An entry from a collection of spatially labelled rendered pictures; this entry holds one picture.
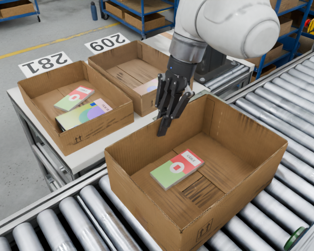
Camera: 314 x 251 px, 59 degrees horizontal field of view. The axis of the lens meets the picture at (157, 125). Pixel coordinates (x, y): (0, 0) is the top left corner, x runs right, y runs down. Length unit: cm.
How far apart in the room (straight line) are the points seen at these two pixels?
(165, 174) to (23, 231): 41
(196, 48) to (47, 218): 59
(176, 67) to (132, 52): 72
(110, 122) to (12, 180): 116
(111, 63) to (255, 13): 94
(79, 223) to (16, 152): 144
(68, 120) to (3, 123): 150
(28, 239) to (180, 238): 40
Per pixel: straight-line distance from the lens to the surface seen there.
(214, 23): 57
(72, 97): 118
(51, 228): 83
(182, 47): 70
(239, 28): 53
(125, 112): 99
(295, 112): 124
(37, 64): 127
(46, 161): 142
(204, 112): 95
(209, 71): 134
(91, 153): 96
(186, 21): 67
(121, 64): 139
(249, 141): 89
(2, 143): 231
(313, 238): 69
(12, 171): 208
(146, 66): 137
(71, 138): 93
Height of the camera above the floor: 144
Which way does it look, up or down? 42 degrees down
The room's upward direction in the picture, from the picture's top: straight up
